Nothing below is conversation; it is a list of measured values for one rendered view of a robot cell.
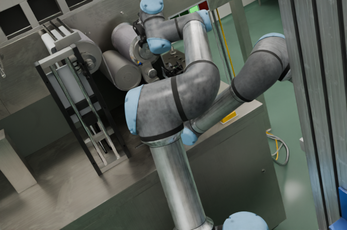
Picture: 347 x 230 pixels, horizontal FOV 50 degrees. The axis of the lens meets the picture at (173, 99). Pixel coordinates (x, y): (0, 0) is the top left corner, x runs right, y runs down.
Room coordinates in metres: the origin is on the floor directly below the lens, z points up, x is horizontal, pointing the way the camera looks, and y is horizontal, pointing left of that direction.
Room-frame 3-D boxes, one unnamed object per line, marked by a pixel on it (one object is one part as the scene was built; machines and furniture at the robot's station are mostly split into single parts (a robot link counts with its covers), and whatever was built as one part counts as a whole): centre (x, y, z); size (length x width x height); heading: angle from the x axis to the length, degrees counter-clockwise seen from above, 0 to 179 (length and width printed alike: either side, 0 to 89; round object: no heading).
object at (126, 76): (1.59, 0.18, 1.17); 0.26 x 0.12 x 0.12; 17
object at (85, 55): (1.41, 0.27, 1.33); 0.06 x 0.06 x 0.06; 17
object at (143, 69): (1.46, 0.06, 1.05); 0.06 x 0.05 x 0.31; 17
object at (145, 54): (1.50, 0.03, 1.25); 0.07 x 0.02 x 0.07; 107
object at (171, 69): (1.43, -0.05, 1.12); 0.12 x 0.08 x 0.09; 17
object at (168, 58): (1.72, -0.09, 1.00); 0.40 x 0.16 x 0.06; 17
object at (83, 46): (1.56, 0.31, 1.33); 0.25 x 0.14 x 0.14; 17
